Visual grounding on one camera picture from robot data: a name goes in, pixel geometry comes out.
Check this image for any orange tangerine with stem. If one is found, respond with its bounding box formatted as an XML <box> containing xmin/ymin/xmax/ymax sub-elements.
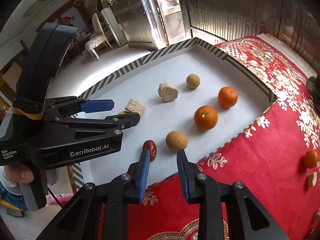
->
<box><xmin>194</xmin><ymin>105</ymin><xmax>218</xmax><ymax>131</ymax></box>

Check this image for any red jujube date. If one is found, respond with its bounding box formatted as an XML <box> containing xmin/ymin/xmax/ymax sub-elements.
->
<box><xmin>143</xmin><ymin>140</ymin><xmax>157</xmax><ymax>161</ymax></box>

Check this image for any white cabinet by door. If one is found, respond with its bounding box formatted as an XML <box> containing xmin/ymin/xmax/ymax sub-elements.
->
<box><xmin>100</xmin><ymin>7</ymin><xmax>127</xmax><ymax>47</ymax></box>

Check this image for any tangerine on tablecloth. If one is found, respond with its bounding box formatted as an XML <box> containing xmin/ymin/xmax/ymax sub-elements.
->
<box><xmin>303</xmin><ymin>150</ymin><xmax>319</xmax><ymax>169</ymax></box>

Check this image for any tan round fruit near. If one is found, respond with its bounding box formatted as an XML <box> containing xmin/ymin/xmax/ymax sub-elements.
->
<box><xmin>165</xmin><ymin>131</ymin><xmax>188</xmax><ymax>150</ymax></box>

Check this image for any orange tangerine far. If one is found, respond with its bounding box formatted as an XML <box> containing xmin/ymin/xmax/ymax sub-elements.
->
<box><xmin>218</xmin><ymin>87</ymin><xmax>238</xmax><ymax>108</ymax></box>

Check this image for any tan round fruit far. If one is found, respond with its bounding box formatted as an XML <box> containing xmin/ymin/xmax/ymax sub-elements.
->
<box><xmin>186</xmin><ymin>74</ymin><xmax>201</xmax><ymax>89</ymax></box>

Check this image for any white cushioned chair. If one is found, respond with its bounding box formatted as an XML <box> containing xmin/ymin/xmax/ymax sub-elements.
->
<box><xmin>85</xmin><ymin>13</ymin><xmax>113</xmax><ymax>60</ymax></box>

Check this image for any tan round fruit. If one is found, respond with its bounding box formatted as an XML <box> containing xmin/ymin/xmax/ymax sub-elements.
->
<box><xmin>165</xmin><ymin>131</ymin><xmax>188</xmax><ymax>150</ymax></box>
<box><xmin>186</xmin><ymin>74</ymin><xmax>201</xmax><ymax>89</ymax></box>

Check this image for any white tray with striped rim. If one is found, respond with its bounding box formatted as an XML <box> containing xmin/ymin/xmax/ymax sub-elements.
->
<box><xmin>72</xmin><ymin>38</ymin><xmax>277</xmax><ymax>189</ymax></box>

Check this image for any square beige grain cake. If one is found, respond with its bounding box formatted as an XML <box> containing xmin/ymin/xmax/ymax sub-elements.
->
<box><xmin>125</xmin><ymin>99</ymin><xmax>146</xmax><ymax>117</ymax></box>

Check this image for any person's hand on handle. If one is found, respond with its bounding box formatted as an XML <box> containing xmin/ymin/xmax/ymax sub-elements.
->
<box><xmin>4</xmin><ymin>163</ymin><xmax>34</xmax><ymax>184</ymax></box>

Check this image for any round beige grain cake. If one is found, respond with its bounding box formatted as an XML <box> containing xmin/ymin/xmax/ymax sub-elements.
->
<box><xmin>158</xmin><ymin>82</ymin><xmax>178</xmax><ymax>102</ymax></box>

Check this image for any beige cake piece on cloth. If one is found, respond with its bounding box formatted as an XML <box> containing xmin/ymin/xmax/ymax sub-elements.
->
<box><xmin>307</xmin><ymin>172</ymin><xmax>317</xmax><ymax>188</ymax></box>

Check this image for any metal glass door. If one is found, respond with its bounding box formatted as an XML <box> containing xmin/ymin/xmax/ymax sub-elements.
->
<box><xmin>101</xmin><ymin>0</ymin><xmax>186</xmax><ymax>50</ymax></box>

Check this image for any dark object at table edge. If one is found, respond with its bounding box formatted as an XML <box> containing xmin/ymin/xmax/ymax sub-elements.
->
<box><xmin>306</xmin><ymin>75</ymin><xmax>320</xmax><ymax>111</ymax></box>

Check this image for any red floral tablecloth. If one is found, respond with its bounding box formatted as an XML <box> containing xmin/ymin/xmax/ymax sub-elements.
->
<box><xmin>96</xmin><ymin>35</ymin><xmax>320</xmax><ymax>240</ymax></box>

